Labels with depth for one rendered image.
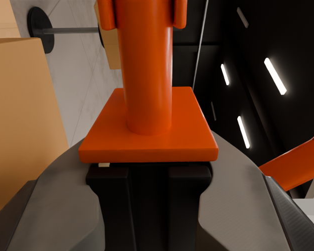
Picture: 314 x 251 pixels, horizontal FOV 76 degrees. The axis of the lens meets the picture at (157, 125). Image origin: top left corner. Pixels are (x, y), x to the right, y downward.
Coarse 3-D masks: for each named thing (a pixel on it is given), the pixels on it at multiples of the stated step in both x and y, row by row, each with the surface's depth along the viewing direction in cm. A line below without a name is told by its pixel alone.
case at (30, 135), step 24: (0, 48) 22; (24, 48) 25; (0, 72) 21; (24, 72) 25; (48, 72) 31; (0, 96) 21; (24, 96) 25; (48, 96) 31; (0, 120) 21; (24, 120) 25; (48, 120) 31; (0, 144) 21; (24, 144) 25; (48, 144) 30; (0, 168) 21; (24, 168) 25; (0, 192) 21
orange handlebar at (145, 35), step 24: (120, 0) 7; (144, 0) 7; (168, 0) 7; (120, 24) 7; (144, 24) 7; (168, 24) 7; (120, 48) 8; (144, 48) 7; (168, 48) 8; (144, 72) 8; (168, 72) 8; (144, 96) 8; (168, 96) 9; (144, 120) 9; (168, 120) 9
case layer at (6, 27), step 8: (0, 0) 73; (8, 0) 77; (0, 8) 73; (8, 8) 77; (0, 16) 73; (8, 16) 76; (0, 24) 73; (8, 24) 76; (16, 24) 81; (0, 32) 73; (8, 32) 76; (16, 32) 81
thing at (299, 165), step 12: (312, 144) 13; (288, 156) 13; (300, 156) 13; (312, 156) 13; (264, 168) 14; (276, 168) 13; (288, 168) 13; (300, 168) 13; (312, 168) 13; (276, 180) 13; (288, 180) 13; (300, 180) 13
